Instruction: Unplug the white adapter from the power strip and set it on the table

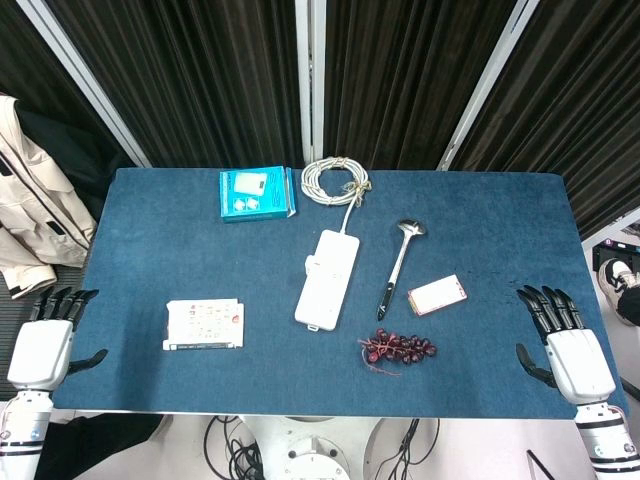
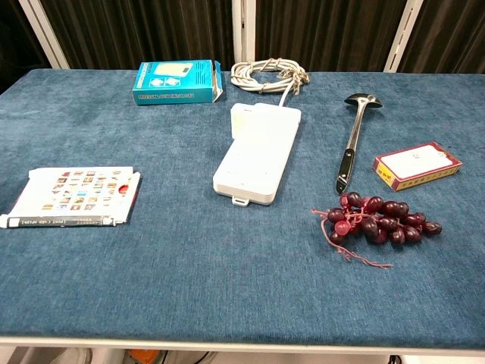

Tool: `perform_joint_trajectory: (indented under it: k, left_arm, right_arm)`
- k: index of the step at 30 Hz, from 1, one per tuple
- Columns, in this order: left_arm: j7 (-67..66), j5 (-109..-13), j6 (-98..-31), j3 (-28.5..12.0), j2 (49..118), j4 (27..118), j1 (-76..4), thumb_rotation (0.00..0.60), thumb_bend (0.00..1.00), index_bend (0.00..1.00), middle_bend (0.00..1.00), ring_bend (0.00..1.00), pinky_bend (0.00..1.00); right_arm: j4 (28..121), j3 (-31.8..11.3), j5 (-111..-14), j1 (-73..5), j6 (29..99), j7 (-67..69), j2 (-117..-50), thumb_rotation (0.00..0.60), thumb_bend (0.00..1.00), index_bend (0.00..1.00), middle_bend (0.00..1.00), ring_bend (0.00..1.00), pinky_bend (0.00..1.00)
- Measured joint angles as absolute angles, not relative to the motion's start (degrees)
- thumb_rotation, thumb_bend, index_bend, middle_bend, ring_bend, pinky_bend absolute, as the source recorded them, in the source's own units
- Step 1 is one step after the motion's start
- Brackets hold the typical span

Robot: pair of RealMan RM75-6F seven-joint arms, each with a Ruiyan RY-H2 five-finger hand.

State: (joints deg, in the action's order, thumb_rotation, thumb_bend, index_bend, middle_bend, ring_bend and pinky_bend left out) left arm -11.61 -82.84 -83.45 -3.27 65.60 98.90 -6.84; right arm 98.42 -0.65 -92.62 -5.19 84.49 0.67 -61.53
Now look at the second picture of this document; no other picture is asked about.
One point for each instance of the white power strip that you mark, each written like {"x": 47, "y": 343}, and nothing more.
{"x": 254, "y": 167}

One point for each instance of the white plug adapter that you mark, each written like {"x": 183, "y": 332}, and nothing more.
{"x": 242, "y": 121}

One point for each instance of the blue velvet table cloth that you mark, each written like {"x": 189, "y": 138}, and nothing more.
{"x": 189, "y": 273}

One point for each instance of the teal cardboard scale box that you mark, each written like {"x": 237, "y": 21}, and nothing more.
{"x": 170, "y": 81}

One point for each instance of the dark red grape bunch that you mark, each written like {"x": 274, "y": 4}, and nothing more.
{"x": 382, "y": 223}

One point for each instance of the flat white picture-printed box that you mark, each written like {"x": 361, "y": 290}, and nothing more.
{"x": 72, "y": 193}

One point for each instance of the red and white carton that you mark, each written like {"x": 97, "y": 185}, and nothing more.
{"x": 415, "y": 163}

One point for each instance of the dark pleated curtain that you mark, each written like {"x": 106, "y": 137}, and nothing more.
{"x": 151, "y": 30}

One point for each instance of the orange object under table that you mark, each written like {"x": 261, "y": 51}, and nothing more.
{"x": 142, "y": 357}

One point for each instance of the white upright frame post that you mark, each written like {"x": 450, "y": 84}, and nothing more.
{"x": 243, "y": 30}

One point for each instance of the white slotted frame post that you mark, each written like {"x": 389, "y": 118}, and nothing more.
{"x": 403, "y": 34}

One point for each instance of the white slanted frame post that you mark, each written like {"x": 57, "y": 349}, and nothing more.
{"x": 45, "y": 34}

